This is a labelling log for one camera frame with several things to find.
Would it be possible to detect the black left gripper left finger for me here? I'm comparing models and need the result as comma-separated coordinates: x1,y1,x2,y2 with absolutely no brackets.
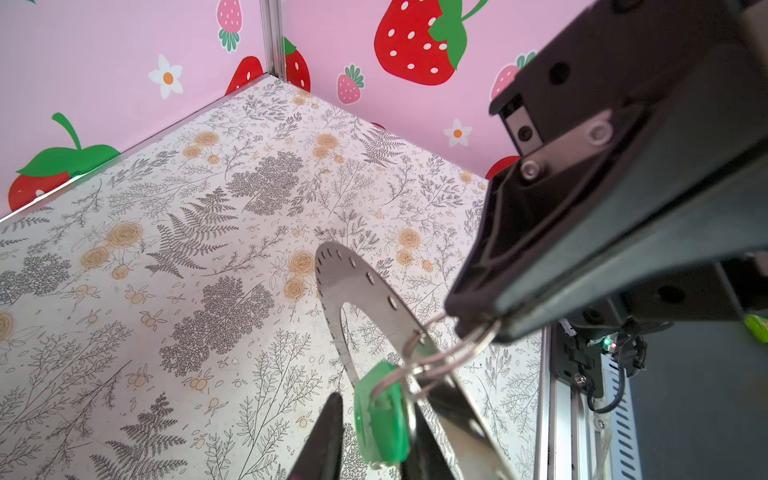
287,392,344,480

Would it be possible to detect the large perforated metal keyring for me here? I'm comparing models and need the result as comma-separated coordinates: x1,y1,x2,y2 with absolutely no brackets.
315,242,513,479

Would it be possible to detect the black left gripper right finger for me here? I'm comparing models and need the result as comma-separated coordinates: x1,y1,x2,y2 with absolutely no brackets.
400,405,455,480

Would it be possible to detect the aluminium corner post left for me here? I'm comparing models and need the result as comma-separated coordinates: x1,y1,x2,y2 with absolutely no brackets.
259,0,287,81

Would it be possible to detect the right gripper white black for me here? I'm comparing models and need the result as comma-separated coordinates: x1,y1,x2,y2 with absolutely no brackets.
445,1,767,343

